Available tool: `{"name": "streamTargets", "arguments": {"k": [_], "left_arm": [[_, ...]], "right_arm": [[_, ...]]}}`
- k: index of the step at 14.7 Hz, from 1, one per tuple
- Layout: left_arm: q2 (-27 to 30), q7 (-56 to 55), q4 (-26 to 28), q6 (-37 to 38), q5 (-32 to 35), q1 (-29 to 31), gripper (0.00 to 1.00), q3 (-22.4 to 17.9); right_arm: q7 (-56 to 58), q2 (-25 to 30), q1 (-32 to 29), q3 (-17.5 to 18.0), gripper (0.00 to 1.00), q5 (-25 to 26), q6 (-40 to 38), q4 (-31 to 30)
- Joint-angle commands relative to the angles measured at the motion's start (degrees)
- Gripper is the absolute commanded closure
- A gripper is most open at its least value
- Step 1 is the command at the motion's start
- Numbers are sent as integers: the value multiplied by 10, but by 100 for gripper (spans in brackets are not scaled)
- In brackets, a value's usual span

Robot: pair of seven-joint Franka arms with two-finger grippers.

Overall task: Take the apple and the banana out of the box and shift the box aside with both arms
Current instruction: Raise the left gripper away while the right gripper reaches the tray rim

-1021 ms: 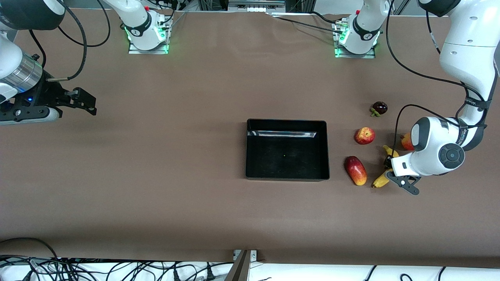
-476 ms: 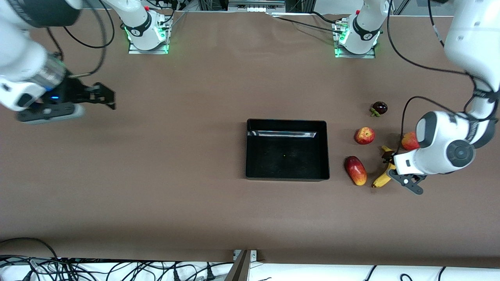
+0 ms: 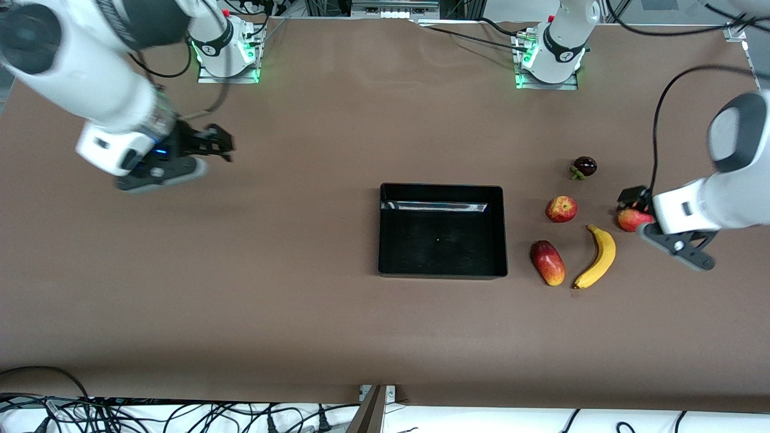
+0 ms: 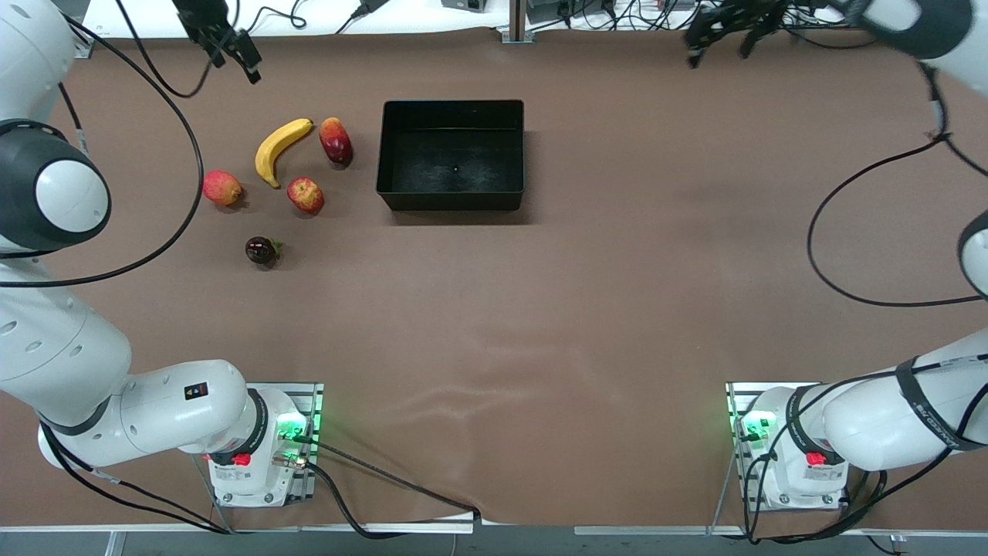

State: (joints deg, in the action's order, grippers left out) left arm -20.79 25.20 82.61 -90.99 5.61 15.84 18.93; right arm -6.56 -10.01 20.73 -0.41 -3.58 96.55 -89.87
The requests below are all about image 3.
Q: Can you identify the yellow banana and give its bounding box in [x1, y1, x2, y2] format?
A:
[573, 224, 617, 290]

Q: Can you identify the red yellow striped apple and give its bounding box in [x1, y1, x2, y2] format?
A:
[545, 195, 579, 224]

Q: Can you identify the black plastic tray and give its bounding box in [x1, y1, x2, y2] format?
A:
[378, 183, 509, 280]

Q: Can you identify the plain red apple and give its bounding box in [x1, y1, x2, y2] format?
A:
[618, 207, 655, 233]

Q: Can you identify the dark purple mangosteen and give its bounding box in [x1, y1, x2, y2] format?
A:
[570, 156, 598, 181]

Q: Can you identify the red orange mango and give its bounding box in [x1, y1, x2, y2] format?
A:
[531, 240, 566, 287]

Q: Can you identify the brown table cover sheet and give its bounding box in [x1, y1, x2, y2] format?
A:
[0, 12, 770, 414]

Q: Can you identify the grey power strip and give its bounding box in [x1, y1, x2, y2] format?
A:
[351, 0, 441, 17]

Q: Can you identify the black cable with silver plug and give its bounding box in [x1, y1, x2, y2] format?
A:
[180, 78, 229, 121]

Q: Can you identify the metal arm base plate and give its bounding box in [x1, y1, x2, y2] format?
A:
[197, 27, 260, 84]
[513, 33, 579, 91]

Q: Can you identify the black cable on table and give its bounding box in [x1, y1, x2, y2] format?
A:
[424, 25, 521, 54]
[475, 17, 524, 37]

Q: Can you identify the dark grey post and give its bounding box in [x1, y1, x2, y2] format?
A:
[346, 385, 387, 433]

